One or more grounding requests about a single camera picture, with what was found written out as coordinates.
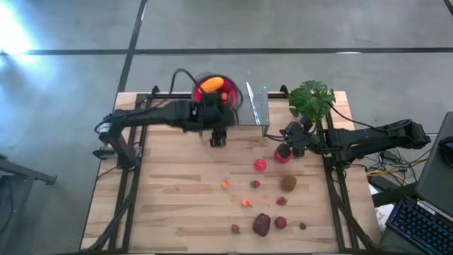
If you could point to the grey metal cart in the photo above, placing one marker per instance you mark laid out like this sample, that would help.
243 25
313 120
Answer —
28 173

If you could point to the red strawberry with green leaves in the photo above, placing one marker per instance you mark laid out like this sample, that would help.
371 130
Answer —
281 201
235 229
255 184

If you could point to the silver kitchen knife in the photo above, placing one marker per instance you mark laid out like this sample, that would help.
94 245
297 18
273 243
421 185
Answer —
253 104

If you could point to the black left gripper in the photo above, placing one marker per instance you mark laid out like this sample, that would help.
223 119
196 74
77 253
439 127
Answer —
214 117

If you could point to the large red apple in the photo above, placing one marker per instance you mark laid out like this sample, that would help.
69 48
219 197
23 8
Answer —
279 158

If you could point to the black rounded device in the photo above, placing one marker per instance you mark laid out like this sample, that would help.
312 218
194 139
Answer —
446 147

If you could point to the small yellow red peach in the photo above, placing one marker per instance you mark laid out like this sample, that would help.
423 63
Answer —
225 184

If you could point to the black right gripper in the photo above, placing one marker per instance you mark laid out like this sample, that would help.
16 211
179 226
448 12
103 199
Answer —
296 135

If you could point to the dark red bell pepper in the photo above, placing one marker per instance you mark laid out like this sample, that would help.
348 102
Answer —
262 225

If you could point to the white paper sheet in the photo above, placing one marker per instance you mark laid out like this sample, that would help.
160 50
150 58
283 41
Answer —
384 216

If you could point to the red pomegranate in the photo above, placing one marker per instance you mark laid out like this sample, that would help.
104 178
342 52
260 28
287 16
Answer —
280 222

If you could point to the red tomato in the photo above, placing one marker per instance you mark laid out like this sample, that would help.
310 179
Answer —
260 164

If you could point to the black power adapter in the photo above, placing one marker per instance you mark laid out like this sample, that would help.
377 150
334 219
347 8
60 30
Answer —
380 182
389 156

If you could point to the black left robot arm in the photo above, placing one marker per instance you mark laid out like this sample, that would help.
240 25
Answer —
152 117

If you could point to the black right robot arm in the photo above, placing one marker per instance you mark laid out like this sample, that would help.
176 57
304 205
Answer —
354 141

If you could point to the green plant in white pot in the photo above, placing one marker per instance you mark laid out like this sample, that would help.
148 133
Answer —
311 101

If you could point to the small dark brown fruit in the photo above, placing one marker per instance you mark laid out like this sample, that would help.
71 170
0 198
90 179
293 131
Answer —
303 226

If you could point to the small orange yellow pear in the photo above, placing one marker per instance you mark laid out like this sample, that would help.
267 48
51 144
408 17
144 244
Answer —
246 203

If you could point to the black aluminium table frame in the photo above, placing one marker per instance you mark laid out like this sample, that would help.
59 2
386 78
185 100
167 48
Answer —
159 95

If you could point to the black backlit keyboard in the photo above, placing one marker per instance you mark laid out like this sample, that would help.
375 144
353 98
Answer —
421 226

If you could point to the brown kiwi fruit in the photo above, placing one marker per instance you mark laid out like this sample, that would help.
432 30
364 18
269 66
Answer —
288 183

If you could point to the yellow orange mango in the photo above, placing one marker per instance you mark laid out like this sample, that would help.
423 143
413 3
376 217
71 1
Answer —
211 84

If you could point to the dark grey desk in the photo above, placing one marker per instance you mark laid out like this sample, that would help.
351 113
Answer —
435 170

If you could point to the red collapsible colander bowl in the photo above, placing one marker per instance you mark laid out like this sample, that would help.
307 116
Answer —
232 88

